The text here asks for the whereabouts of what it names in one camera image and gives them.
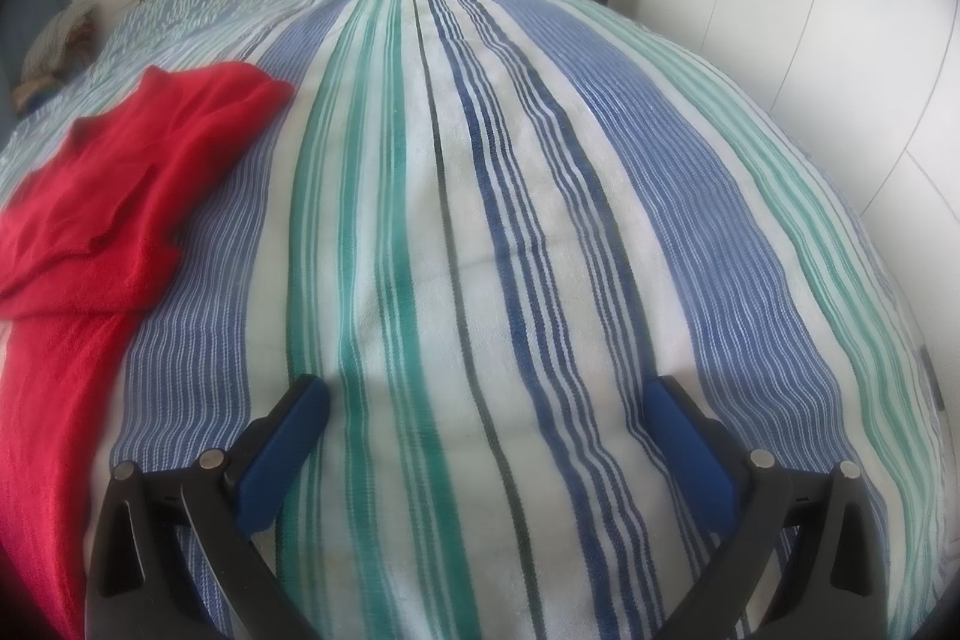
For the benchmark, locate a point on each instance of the striped blue green blanket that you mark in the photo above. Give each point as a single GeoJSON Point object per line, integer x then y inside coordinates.
{"type": "Point", "coordinates": [525, 235]}

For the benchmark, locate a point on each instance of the red sweater with white print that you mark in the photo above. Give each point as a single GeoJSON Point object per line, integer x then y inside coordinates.
{"type": "Point", "coordinates": [112, 197]}

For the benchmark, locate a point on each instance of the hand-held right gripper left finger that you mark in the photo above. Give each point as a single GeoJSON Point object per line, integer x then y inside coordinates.
{"type": "Point", "coordinates": [289, 452]}

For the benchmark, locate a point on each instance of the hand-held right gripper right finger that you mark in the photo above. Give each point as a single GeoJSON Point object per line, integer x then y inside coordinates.
{"type": "Point", "coordinates": [694, 460]}

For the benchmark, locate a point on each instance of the pile of mixed clothes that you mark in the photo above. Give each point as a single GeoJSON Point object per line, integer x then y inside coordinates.
{"type": "Point", "coordinates": [64, 40]}

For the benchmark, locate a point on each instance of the white wardrobe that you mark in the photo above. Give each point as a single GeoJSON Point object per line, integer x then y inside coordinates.
{"type": "Point", "coordinates": [787, 10]}

